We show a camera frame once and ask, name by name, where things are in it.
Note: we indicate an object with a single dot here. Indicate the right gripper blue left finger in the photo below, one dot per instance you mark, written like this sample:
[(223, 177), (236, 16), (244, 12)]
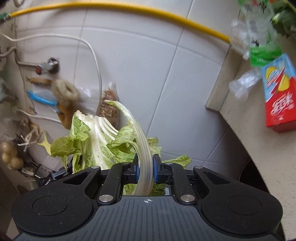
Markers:
[(135, 170)]

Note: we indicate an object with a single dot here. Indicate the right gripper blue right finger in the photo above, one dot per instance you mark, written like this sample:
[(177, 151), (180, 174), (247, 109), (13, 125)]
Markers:
[(158, 169)]

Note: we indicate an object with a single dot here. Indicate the napa cabbage leaves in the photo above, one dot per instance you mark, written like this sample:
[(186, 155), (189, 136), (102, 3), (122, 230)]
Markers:
[(94, 141)]

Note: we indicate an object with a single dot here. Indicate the clear plastic bag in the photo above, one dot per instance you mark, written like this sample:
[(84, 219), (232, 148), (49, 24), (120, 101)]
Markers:
[(240, 42)]

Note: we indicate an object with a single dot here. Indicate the brown scrubbing brush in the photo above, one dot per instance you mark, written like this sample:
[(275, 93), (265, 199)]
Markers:
[(64, 92)]

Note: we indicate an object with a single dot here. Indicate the yellow gas pipe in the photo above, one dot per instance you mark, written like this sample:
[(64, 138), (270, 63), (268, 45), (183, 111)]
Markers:
[(131, 8)]

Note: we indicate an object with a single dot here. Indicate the red blue drink carton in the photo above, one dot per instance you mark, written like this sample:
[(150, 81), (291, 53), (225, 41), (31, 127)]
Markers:
[(278, 78)]

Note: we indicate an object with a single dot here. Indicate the green bamboo shoot package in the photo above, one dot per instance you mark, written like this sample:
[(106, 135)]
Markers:
[(264, 45)]

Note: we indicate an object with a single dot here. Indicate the dark green vegetable leaves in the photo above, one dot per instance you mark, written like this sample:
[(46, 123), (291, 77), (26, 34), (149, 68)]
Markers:
[(284, 19)]

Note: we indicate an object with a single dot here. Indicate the blue handled tool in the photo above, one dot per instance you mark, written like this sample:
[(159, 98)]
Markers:
[(44, 101)]

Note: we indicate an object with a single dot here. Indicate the red handled water valve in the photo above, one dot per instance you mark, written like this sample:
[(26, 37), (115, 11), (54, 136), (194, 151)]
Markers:
[(52, 66)]

